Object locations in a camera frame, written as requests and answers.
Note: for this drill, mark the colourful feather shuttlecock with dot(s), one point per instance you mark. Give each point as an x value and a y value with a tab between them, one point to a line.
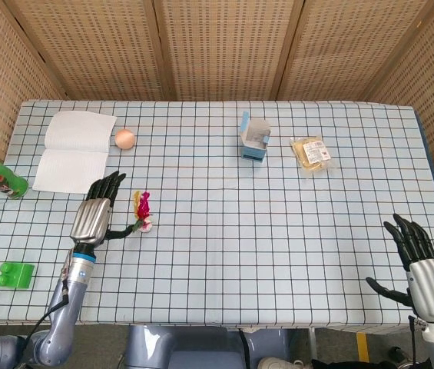
143	209

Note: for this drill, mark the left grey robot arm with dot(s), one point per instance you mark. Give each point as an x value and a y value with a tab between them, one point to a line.
72	300

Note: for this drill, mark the brown egg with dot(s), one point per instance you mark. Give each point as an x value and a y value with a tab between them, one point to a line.
125	139

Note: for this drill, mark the metal table leg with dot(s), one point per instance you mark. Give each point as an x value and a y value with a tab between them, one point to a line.
312	342

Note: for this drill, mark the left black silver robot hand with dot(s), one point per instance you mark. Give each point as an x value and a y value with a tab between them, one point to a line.
90	221

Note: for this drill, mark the open white notebook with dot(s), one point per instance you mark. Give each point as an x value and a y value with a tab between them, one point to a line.
74	153

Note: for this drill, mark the open blue carton box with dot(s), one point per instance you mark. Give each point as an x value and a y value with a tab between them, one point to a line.
253	151

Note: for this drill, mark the green toy block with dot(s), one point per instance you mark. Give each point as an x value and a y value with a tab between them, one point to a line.
17	274

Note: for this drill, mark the packaged yellow snack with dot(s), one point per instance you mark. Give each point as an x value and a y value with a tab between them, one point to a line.
312	155

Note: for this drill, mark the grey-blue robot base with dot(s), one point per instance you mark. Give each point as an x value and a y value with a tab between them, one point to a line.
201	353

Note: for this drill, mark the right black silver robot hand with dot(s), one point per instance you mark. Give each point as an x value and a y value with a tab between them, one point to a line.
431	288

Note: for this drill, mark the blue checked tablecloth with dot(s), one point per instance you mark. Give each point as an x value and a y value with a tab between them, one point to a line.
239	230

